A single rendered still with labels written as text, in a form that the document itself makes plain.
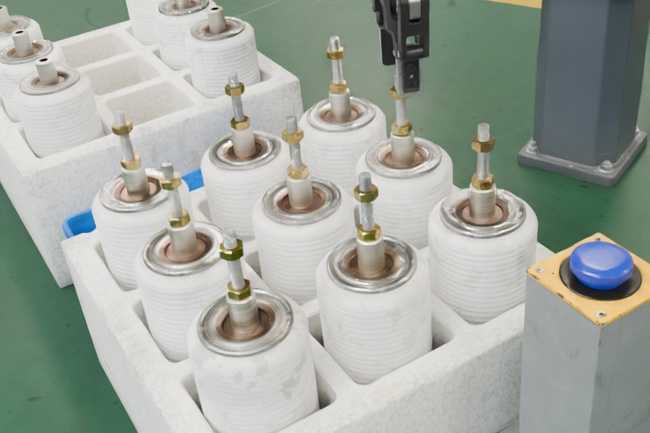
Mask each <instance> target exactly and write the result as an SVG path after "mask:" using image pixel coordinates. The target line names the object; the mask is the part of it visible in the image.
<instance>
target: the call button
mask: <svg viewBox="0 0 650 433"><path fill-rule="evenodd" d="M633 266H634V260H633V257H632V255H631V254H630V253H629V252H628V251H627V250H626V249H624V248H623V247H621V246H619V245H615V244H613V243H609V242H601V241H596V242H588V243H584V244H581V245H578V246H577V247H576V248H575V249H574V250H573V251H572V254H571V261H570V267H571V270H572V272H573V273H574V275H575V276H576V277H577V279H578V280H579V281H580V282H581V283H582V284H584V285H586V286H588V287H590V288H594V289H599V290H608V289H613V288H616V287H618V286H620V285H621V284H622V283H623V282H625V281H626V280H628V279H629V278H630V276H631V275H632V272H633Z"/></svg>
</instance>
